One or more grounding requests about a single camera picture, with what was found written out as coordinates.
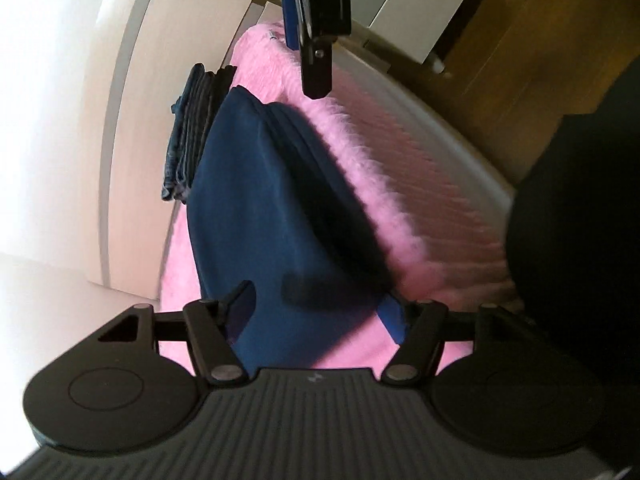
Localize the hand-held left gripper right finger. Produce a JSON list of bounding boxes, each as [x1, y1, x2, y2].
[[376, 291, 540, 387]]

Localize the folded denim jeans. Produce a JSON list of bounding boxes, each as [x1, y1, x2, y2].
[[160, 62, 221, 206]]

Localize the folded dark garment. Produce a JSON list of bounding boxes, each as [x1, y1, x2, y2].
[[200, 65, 240, 126]]

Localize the person's dark clothing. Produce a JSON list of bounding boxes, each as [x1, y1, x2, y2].
[[505, 57, 640, 361]]

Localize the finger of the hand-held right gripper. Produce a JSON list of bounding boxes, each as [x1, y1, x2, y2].
[[281, 0, 302, 51], [300, 35, 333, 101]]

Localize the pink bed blanket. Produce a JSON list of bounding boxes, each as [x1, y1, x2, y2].
[[159, 22, 526, 376]]

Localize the beige wardrobe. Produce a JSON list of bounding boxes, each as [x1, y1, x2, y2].
[[97, 0, 283, 291]]

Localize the white mattress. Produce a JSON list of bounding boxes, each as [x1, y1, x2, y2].
[[320, 30, 518, 211]]

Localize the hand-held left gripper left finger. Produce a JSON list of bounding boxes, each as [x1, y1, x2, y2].
[[96, 279, 258, 388]]

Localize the navy blue garment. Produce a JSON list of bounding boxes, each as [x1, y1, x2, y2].
[[186, 86, 401, 368]]

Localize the white cabinet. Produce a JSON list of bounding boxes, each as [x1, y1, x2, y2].
[[369, 0, 488, 66]]

